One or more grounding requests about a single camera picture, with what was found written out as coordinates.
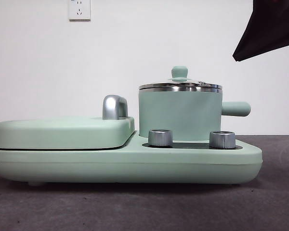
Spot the glass pot lid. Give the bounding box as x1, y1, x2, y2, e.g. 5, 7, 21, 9
138, 66, 223, 89

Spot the silver control knob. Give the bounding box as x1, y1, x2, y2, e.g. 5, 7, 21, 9
148, 129, 173, 147
209, 131, 236, 148

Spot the green breakfast machine base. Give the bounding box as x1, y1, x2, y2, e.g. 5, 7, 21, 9
0, 130, 263, 187

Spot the green hinged griddle cover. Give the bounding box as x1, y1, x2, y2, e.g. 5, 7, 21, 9
0, 115, 135, 150

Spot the green steamer pot with handle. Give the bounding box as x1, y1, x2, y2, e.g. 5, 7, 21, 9
137, 86, 252, 142

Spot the silver griddle cover handle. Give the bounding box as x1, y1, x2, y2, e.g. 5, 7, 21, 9
102, 94, 129, 120

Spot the white wall socket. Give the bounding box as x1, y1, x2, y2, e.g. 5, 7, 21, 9
68, 0, 91, 22

